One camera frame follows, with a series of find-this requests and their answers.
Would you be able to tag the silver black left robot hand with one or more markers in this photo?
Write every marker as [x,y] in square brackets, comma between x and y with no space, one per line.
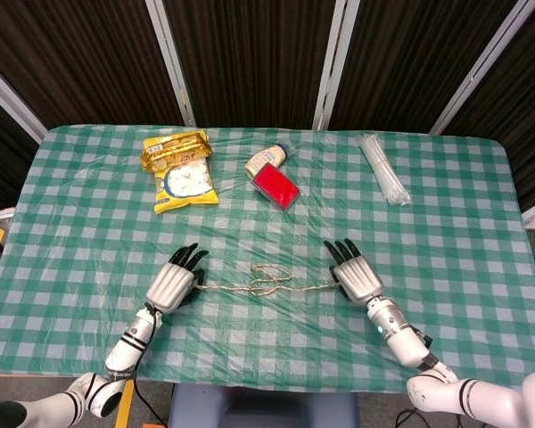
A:
[169,285]

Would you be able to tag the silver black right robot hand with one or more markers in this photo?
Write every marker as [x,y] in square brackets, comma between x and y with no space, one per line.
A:
[359,278]

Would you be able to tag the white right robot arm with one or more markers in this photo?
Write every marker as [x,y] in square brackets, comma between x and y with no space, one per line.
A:
[401,339]

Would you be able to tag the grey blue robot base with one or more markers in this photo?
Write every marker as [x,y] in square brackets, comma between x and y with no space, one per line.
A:
[249,410]

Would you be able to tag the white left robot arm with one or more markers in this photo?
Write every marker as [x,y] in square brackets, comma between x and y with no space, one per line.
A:
[129,341]

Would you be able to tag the yellow snack bag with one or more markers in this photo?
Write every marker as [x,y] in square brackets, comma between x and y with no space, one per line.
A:
[185,196]

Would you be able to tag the green white checkered tablecloth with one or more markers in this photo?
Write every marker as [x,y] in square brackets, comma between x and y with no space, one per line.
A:
[267,330]

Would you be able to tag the clear straw bundle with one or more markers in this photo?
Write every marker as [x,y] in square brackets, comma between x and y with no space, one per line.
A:
[385,171]

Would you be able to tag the red flat case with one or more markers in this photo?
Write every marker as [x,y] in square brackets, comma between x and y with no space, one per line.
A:
[277,188]

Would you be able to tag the gold biscuit pack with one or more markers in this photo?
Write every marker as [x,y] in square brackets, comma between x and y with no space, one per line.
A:
[174,149]

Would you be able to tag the beige plastic bottle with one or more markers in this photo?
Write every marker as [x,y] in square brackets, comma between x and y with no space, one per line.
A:
[269,156]

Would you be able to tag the white frame post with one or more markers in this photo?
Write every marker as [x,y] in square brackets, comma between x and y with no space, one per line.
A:
[336,62]
[481,67]
[13,98]
[171,62]

